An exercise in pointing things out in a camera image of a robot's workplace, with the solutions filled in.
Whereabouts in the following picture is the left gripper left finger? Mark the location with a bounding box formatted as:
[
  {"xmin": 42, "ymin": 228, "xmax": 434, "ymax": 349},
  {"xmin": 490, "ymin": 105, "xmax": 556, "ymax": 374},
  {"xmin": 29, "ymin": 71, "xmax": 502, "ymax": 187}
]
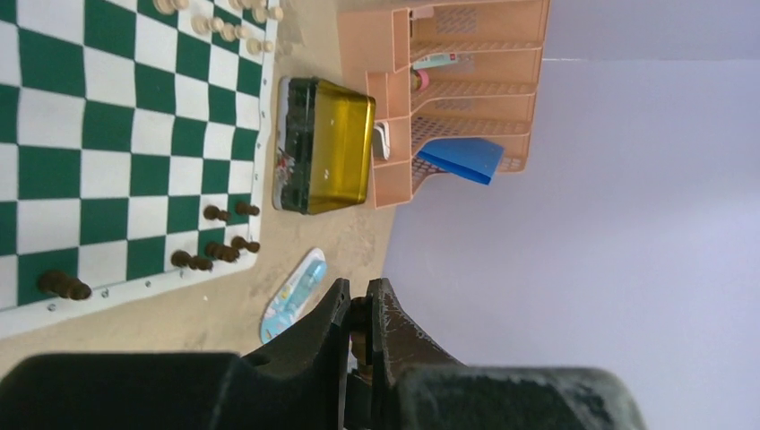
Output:
[{"xmin": 1, "ymin": 279, "xmax": 350, "ymax": 429}]

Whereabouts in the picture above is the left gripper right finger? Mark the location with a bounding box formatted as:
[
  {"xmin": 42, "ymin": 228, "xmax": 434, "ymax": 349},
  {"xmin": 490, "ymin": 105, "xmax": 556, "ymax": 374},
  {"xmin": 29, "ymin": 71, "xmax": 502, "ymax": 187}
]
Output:
[{"xmin": 367, "ymin": 279, "xmax": 647, "ymax": 429}]

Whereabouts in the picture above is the dark chess piece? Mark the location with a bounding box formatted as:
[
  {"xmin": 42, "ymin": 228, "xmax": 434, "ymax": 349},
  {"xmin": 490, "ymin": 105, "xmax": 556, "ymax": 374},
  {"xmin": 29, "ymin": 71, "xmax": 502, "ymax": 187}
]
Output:
[
  {"xmin": 230, "ymin": 236, "xmax": 261, "ymax": 254},
  {"xmin": 37, "ymin": 270, "xmax": 92, "ymax": 301},
  {"xmin": 204, "ymin": 242, "xmax": 240, "ymax": 262},
  {"xmin": 170, "ymin": 250, "xmax": 213, "ymax": 271},
  {"xmin": 350, "ymin": 297, "xmax": 373, "ymax": 385},
  {"xmin": 235, "ymin": 201, "xmax": 261, "ymax": 217},
  {"xmin": 203, "ymin": 205, "xmax": 231, "ymax": 222}
]

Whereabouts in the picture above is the green white chess board mat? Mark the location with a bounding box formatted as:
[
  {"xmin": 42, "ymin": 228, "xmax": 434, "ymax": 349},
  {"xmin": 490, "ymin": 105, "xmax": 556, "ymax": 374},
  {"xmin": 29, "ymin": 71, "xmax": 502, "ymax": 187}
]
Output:
[{"xmin": 1, "ymin": 0, "xmax": 275, "ymax": 337}]

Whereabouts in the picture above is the white chess pieces row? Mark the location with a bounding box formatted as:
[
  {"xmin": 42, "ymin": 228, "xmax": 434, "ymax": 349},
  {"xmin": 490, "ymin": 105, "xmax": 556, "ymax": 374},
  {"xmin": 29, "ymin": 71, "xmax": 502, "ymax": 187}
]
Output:
[{"xmin": 152, "ymin": 1, "xmax": 284, "ymax": 56}]

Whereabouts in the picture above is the blue packaged toy blister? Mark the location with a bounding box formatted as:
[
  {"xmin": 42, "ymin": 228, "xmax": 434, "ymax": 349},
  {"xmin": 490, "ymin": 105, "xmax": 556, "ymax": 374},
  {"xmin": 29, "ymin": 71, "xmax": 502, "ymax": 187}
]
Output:
[{"xmin": 260, "ymin": 247, "xmax": 328, "ymax": 344}]

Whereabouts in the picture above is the right gold tin tray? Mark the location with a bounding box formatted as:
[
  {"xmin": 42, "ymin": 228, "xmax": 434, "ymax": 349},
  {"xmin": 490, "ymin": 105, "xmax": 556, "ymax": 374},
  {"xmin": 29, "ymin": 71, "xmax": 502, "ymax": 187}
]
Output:
[{"xmin": 272, "ymin": 77, "xmax": 376, "ymax": 215}]

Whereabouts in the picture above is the white stapler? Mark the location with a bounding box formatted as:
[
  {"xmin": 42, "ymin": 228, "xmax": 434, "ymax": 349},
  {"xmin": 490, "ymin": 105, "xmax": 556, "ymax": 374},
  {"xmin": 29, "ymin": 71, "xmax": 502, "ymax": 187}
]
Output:
[{"xmin": 372, "ymin": 121, "xmax": 391, "ymax": 160}]

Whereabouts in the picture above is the peach plastic file organizer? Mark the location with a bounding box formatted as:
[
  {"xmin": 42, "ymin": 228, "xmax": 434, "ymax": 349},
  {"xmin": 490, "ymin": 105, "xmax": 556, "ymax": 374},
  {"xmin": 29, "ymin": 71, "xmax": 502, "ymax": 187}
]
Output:
[{"xmin": 337, "ymin": 1, "xmax": 550, "ymax": 208}]

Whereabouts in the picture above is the teal white box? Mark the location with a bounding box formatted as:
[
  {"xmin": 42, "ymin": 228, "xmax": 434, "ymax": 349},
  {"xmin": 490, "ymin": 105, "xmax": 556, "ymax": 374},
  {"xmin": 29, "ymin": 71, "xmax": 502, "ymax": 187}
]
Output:
[{"xmin": 411, "ymin": 53, "xmax": 459, "ymax": 70}]

